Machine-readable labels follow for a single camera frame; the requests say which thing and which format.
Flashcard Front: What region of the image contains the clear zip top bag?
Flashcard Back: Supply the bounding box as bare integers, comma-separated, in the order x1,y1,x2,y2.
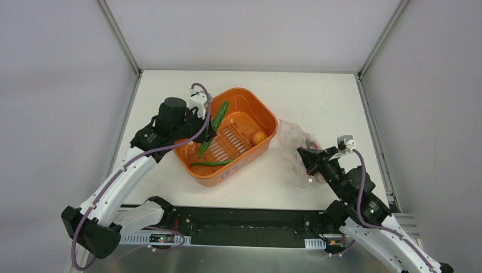
275,119,326,189

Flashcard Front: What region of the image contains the long green chili pepper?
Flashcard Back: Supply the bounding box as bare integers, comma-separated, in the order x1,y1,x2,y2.
197,101,229,159

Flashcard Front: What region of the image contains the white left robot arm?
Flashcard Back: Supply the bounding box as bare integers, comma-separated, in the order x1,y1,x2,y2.
61,93,216,270

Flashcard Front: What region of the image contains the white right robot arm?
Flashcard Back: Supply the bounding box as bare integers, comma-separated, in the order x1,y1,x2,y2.
297,147,454,272

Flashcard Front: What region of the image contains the thin green chili pepper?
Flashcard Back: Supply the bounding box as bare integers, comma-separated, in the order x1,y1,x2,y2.
189,159,234,167

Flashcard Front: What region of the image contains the orange plastic basket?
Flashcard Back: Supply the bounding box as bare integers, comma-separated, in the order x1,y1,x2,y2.
174,88,278,187

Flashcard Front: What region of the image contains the orange peach fruit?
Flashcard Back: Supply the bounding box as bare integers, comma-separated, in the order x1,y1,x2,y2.
250,131,267,146

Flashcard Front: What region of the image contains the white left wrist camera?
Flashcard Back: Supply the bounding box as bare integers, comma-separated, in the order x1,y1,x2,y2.
189,89,212,119

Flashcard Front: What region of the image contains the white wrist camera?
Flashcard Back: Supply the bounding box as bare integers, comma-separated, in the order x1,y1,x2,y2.
189,89,212,119
336,135,356,154

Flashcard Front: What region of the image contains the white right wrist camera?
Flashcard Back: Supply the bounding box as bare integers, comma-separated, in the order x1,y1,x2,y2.
336,135,356,154

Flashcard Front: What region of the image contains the right white cable duct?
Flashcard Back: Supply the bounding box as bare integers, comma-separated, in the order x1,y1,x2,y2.
304,238,327,250

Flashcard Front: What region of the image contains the white cable duct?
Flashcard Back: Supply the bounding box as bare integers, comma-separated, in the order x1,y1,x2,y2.
304,238,327,250
93,231,192,246

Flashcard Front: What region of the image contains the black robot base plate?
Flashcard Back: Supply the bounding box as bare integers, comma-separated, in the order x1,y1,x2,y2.
155,206,343,248

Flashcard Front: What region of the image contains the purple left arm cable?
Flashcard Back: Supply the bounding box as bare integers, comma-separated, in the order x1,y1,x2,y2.
70,82,213,272

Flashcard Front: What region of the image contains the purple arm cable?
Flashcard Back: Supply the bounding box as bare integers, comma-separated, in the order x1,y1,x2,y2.
350,148,439,273
70,82,213,272

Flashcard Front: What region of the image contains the left white cable duct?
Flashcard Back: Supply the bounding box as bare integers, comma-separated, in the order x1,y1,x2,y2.
93,231,192,246

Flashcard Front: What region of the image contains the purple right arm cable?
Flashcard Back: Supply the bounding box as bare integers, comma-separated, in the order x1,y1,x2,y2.
350,148,439,273

